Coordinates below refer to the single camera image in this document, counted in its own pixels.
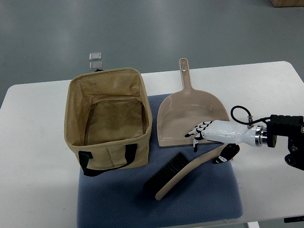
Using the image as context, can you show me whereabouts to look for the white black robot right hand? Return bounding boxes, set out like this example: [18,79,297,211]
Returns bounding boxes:
[185,120,264,164]

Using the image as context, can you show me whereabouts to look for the pink hand broom black bristles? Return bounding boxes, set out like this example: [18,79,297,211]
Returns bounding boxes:
[143,145,225,200]

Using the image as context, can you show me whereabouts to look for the yellow fabric bag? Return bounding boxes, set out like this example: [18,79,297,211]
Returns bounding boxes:
[64,68,152,177]

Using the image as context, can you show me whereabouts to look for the pink plastic dustpan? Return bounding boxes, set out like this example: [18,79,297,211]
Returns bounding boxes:
[157,58,229,147]

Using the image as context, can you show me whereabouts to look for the black table control panel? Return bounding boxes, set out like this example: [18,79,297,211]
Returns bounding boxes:
[284,216,304,223]

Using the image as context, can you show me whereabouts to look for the blue quilted mat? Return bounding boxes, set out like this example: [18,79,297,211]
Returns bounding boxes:
[76,93,244,228]

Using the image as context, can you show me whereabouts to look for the brown cardboard box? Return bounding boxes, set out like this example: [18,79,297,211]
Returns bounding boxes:
[271,0,304,8]

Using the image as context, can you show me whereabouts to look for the upper silver floor plate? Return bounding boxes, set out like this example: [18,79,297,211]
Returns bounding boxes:
[89,52,102,61]

